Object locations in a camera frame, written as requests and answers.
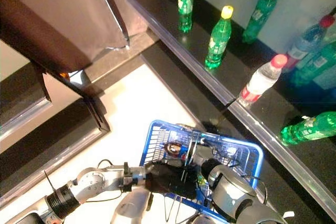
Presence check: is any green soda bottle yellow cap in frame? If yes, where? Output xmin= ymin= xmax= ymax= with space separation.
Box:
xmin=241 ymin=0 xmax=285 ymax=44
xmin=177 ymin=0 xmax=194 ymax=34
xmin=290 ymin=40 xmax=336 ymax=88
xmin=204 ymin=5 xmax=234 ymax=70
xmin=279 ymin=111 xmax=336 ymax=146

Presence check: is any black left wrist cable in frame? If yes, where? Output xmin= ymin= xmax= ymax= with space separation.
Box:
xmin=86 ymin=158 xmax=124 ymax=204

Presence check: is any silver left robot leg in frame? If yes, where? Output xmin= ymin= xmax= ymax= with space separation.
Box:
xmin=111 ymin=187 xmax=154 ymax=224

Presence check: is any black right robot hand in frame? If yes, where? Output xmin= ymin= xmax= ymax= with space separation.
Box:
xmin=192 ymin=143 xmax=222 ymax=180

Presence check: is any metal wire basket handle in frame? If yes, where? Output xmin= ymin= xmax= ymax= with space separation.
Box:
xmin=181 ymin=123 xmax=204 ymax=175
xmin=162 ymin=194 xmax=186 ymax=223

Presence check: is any black drinks shelf clear strip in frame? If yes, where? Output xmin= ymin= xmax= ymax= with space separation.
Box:
xmin=127 ymin=0 xmax=336 ymax=219

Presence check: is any black display platform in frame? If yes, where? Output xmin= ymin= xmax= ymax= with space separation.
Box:
xmin=0 ymin=61 xmax=111 ymax=209

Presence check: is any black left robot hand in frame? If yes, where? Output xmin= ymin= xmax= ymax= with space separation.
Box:
xmin=144 ymin=161 xmax=199 ymax=200

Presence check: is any black zip tie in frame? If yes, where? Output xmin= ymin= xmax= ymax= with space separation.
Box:
xmin=43 ymin=170 xmax=57 ymax=192

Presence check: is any clear water bottle red cap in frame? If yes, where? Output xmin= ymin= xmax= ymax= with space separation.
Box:
xmin=285 ymin=15 xmax=335 ymax=72
xmin=237 ymin=54 xmax=288 ymax=108

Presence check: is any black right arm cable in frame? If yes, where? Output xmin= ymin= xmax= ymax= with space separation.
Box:
xmin=235 ymin=173 xmax=269 ymax=205

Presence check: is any blue plastic shopping basket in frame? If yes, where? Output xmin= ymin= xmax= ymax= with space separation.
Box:
xmin=140 ymin=120 xmax=264 ymax=221

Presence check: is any brown board panel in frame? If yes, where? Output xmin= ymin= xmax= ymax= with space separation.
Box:
xmin=0 ymin=0 xmax=131 ymax=74

